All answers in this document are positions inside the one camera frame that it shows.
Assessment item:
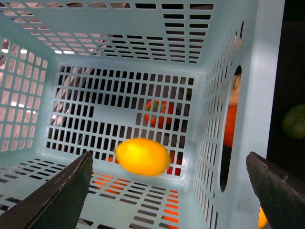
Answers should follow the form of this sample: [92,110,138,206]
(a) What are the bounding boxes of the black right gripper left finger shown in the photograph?
[0,152,93,229]

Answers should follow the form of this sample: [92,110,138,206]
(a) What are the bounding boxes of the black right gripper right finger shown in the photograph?
[246,152,305,229]

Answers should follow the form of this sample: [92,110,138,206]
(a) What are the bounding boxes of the large yellow lemon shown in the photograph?
[115,138,171,177]

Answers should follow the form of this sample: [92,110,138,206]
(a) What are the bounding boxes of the light blue plastic basket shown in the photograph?
[0,0,285,229]

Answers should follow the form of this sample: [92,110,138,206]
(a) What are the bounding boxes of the small yellow lemon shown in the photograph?
[257,207,268,229]

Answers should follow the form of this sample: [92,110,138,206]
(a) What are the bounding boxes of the green lime lower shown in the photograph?
[281,104,305,140]

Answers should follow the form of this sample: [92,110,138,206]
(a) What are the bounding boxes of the large orange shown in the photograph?
[224,105,238,148]

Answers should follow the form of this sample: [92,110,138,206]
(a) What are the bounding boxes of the orange persimmon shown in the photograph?
[144,100,174,128]

